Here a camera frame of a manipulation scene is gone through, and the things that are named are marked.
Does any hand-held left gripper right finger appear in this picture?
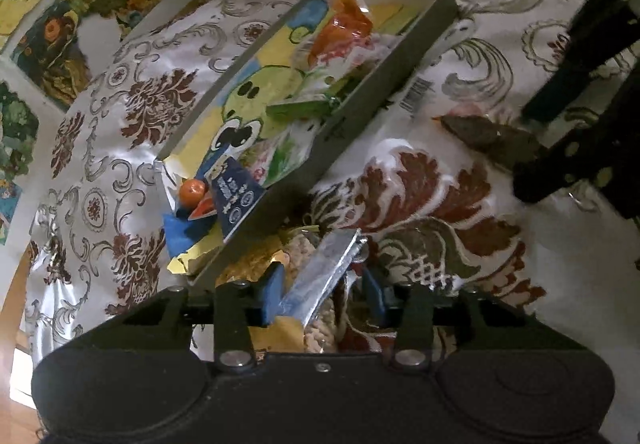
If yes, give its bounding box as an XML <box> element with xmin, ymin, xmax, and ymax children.
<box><xmin>359</xmin><ymin>263</ymin><xmax>533</xmax><ymax>372</ymax></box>

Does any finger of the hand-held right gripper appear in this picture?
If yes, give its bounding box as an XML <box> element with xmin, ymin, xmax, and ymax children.
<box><xmin>519</xmin><ymin>0</ymin><xmax>640</xmax><ymax>126</ymax></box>
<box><xmin>513</xmin><ymin>73</ymin><xmax>640</xmax><ymax>226</ymax></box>

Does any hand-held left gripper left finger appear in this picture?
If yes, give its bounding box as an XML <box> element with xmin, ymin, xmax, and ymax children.
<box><xmin>117</xmin><ymin>261</ymin><xmax>287</xmax><ymax>374</ymax></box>

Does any gold snack packet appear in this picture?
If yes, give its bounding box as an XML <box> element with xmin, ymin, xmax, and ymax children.
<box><xmin>220</xmin><ymin>223</ymin><xmax>370</xmax><ymax>356</ymax></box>

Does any brown snack packet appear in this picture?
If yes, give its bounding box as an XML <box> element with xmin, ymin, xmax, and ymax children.
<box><xmin>434</xmin><ymin>111</ymin><xmax>548</xmax><ymax>170</ymax></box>

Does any dark blue snack packet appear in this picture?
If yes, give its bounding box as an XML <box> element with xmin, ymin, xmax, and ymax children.
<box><xmin>192</xmin><ymin>155</ymin><xmax>267</xmax><ymax>241</ymax></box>

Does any grey cartoon-print cardboard tray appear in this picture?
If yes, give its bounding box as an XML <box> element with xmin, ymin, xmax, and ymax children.
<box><xmin>154</xmin><ymin>0</ymin><xmax>461</xmax><ymax>292</ymax></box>

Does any orange snack packet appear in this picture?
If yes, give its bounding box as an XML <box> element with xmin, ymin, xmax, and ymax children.
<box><xmin>306</xmin><ymin>0</ymin><xmax>375</xmax><ymax>68</ymax></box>

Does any floral satin blanket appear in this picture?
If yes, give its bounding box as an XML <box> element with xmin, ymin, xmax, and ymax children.
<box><xmin>22</xmin><ymin>0</ymin><xmax>640</xmax><ymax>375</ymax></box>

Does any light blue snack packet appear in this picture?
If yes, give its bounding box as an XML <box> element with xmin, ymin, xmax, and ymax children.
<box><xmin>162</xmin><ymin>207</ymin><xmax>221</xmax><ymax>255</ymax></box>

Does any white barcode snack packet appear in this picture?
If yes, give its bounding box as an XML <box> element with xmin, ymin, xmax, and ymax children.
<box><xmin>385</xmin><ymin>27</ymin><xmax>473</xmax><ymax>117</ymax></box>

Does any green snack packet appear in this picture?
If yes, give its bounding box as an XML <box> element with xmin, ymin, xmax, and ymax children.
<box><xmin>265</xmin><ymin>94</ymin><xmax>337</xmax><ymax>122</ymax></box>

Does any pale snack packet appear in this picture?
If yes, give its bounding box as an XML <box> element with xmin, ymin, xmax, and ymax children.
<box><xmin>295</xmin><ymin>32</ymin><xmax>396</xmax><ymax>98</ymax></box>

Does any wooden bed frame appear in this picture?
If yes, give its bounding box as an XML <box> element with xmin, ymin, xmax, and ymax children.
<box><xmin>0</xmin><ymin>244</ymin><xmax>40</xmax><ymax>444</ymax></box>

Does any cartoon characters wall poster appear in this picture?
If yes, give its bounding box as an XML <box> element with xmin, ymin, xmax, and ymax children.
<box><xmin>0</xmin><ymin>82</ymin><xmax>41</xmax><ymax>246</ymax></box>

